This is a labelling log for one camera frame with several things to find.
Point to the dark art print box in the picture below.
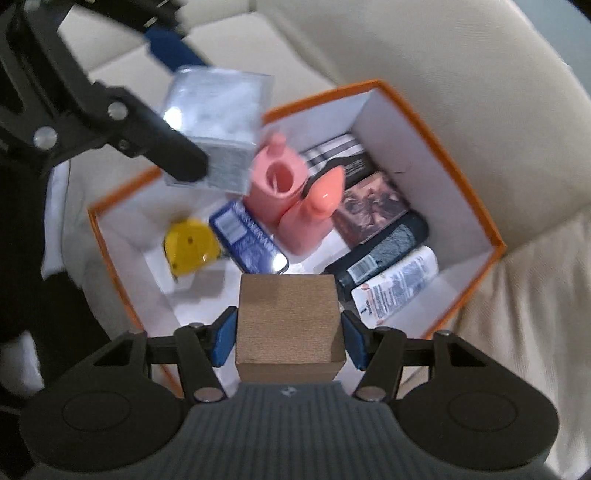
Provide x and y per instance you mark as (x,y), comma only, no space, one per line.
(367,208)

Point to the blue Super Deer tin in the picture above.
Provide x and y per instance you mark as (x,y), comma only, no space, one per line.
(246,242)

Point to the pink silicone block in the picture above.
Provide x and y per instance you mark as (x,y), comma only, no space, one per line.
(307,223)

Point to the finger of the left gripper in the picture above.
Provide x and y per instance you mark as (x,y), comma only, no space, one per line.
(157,22)
(157,138)

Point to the white tube bottle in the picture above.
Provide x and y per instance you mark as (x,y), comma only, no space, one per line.
(380,297)

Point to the clear plastic cube box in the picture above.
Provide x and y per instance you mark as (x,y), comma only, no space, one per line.
(220,110)

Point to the yellow tape measure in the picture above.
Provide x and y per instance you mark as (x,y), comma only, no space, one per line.
(189,245)

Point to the black spray bottle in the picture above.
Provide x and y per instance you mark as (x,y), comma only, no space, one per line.
(379,253)

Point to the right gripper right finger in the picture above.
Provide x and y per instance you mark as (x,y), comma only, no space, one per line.
(378,353)

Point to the pink silicone cup holder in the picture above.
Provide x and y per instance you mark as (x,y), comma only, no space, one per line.
(276,182)

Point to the beige sofa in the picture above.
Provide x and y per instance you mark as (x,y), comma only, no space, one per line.
(509,108)

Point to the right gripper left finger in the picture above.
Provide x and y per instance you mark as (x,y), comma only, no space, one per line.
(200,349)

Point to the brown cardboard cube box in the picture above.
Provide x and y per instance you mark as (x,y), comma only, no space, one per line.
(289,329)

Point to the plaid glasses case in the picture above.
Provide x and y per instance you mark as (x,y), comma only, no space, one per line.
(344,145)

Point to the orange cardboard box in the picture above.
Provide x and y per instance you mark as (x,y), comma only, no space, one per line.
(130,224)

